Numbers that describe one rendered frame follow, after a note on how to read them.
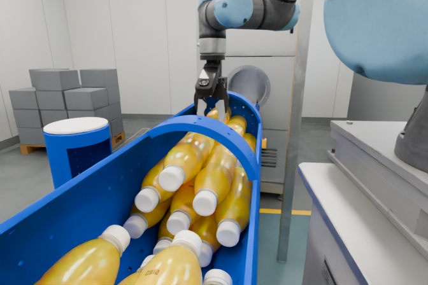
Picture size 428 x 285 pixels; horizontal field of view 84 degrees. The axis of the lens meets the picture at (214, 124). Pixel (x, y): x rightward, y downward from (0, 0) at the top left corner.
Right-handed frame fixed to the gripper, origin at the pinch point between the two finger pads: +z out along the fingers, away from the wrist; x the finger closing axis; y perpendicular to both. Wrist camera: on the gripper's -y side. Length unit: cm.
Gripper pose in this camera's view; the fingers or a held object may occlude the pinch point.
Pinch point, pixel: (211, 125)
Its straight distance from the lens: 70.0
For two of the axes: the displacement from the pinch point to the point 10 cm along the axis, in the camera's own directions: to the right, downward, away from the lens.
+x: -9.8, -0.5, 1.9
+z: 0.0, 9.6, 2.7
